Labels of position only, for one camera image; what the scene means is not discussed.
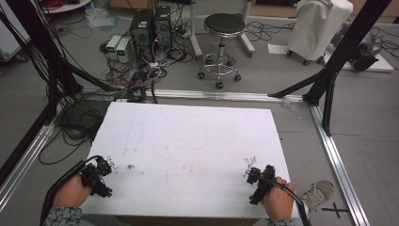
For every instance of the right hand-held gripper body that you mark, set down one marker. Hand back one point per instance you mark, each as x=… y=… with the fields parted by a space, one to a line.
x=263 y=183

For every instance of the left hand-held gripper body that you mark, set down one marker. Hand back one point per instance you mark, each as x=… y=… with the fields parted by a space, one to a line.
x=94 y=179

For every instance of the person's right hand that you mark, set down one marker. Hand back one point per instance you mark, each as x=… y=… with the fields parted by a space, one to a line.
x=280 y=204

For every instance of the person's left hand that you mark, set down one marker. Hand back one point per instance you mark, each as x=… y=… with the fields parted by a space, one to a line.
x=70 y=193

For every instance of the person's grey sneaker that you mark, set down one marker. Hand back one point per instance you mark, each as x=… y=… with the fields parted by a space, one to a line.
x=318 y=193

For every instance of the white power strip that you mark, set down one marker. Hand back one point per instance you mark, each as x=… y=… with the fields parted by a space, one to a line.
x=153 y=65

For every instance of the white bench power supply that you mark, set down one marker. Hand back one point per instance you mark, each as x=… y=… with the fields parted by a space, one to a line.
x=123 y=50
x=113 y=45

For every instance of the black computer tower green label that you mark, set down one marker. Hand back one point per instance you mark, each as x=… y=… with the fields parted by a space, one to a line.
x=141 y=33

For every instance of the black round rolling stool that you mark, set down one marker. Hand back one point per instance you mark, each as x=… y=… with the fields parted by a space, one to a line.
x=224 y=23

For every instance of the clear plastic bag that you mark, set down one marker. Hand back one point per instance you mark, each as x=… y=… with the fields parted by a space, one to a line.
x=100 y=17

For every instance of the white cloth covered cart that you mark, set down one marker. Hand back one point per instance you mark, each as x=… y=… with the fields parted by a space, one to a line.
x=316 y=28

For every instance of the black device on board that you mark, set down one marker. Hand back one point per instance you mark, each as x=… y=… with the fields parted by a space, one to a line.
x=363 y=59

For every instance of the white round table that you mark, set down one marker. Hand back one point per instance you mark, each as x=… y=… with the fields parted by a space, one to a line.
x=67 y=6

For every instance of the white flat floor board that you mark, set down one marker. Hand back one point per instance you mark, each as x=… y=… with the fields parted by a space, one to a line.
x=381 y=64

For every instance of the long aluminium floor rail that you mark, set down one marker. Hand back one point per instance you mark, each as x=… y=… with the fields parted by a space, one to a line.
x=219 y=95

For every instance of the black low frame beam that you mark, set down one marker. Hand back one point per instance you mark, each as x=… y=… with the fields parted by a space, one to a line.
x=23 y=146

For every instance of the white table leg frame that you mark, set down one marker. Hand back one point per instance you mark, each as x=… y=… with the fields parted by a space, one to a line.
x=196 y=44

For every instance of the black slanted frame post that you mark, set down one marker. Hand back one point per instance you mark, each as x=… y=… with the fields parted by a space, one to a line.
x=348 y=47
x=37 y=34

